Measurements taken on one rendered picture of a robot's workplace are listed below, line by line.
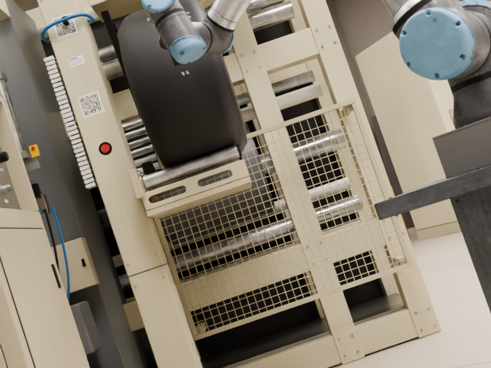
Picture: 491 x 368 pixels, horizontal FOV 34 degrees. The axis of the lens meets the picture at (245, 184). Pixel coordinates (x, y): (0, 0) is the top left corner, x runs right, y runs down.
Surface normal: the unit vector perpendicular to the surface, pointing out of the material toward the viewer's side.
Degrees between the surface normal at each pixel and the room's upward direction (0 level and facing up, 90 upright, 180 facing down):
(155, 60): 80
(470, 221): 90
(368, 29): 90
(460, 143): 90
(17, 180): 90
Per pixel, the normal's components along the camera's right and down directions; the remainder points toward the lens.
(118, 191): -0.01, -0.06
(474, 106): -0.73, -0.14
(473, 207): -0.58, 0.15
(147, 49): -0.11, -0.37
